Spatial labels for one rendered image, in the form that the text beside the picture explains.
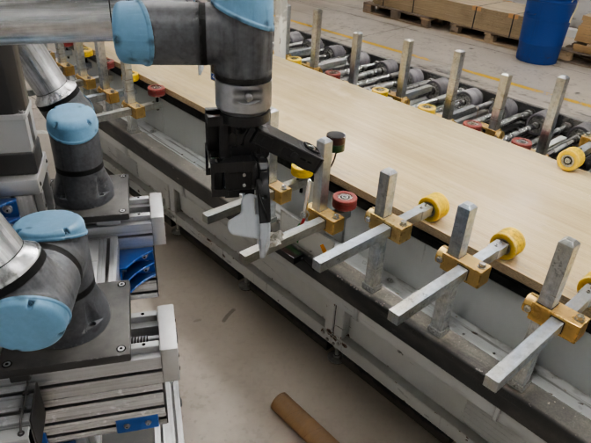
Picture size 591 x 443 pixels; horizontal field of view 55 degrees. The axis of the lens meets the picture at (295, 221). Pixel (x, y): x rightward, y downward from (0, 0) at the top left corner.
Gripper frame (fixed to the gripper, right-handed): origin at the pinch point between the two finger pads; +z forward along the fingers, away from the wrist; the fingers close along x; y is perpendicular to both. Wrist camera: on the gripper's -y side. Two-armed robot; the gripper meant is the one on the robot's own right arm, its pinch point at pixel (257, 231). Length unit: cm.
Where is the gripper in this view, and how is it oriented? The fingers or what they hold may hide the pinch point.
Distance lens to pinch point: 87.8
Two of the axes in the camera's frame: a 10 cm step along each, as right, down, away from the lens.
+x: 2.4, 5.2, -8.2
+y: -9.7, 0.9, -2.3
